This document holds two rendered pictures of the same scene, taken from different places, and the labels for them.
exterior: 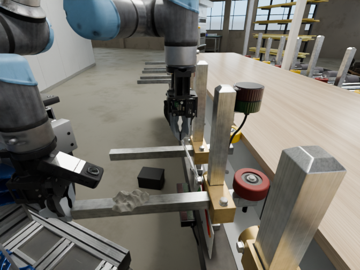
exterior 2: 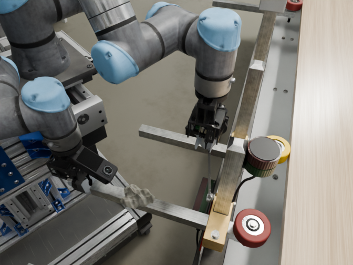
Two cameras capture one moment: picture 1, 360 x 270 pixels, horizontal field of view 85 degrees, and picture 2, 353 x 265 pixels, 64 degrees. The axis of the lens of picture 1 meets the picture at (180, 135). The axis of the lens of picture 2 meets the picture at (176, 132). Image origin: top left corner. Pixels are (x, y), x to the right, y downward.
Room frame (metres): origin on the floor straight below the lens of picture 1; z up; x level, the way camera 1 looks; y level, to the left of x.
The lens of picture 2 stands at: (0.03, -0.12, 1.51)
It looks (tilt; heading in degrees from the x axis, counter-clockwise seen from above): 47 degrees down; 24
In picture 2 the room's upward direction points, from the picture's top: straight up
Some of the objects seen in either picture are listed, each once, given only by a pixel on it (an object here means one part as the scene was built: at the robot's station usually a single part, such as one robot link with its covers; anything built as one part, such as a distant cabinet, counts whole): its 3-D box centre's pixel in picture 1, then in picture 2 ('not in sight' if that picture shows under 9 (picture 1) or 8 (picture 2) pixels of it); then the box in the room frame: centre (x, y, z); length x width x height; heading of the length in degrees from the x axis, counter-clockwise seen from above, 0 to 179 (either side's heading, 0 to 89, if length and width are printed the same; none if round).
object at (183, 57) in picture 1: (182, 56); (214, 80); (0.49, -0.01, 1.16); 0.08 x 0.08 x 0.05
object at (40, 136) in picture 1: (28, 135); (61, 135); (0.31, 0.27, 1.05); 0.08 x 0.08 x 0.05
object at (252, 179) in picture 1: (247, 194); (248, 234); (0.35, -0.17, 0.85); 0.08 x 0.08 x 0.11
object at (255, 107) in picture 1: (245, 103); (260, 161); (0.39, -0.14, 1.08); 0.06 x 0.06 x 0.02
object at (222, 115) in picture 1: (215, 179); (222, 205); (0.39, -0.09, 0.87); 0.03 x 0.03 x 0.48; 5
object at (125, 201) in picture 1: (129, 197); (136, 195); (0.33, 0.12, 0.87); 0.09 x 0.07 x 0.02; 95
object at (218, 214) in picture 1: (217, 194); (220, 220); (0.37, -0.10, 0.85); 0.13 x 0.06 x 0.05; 5
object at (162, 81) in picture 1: (164, 81); (252, 8); (1.58, 0.12, 0.84); 0.43 x 0.03 x 0.04; 95
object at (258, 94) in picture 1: (247, 91); (263, 152); (0.39, -0.14, 1.10); 0.06 x 0.06 x 0.02
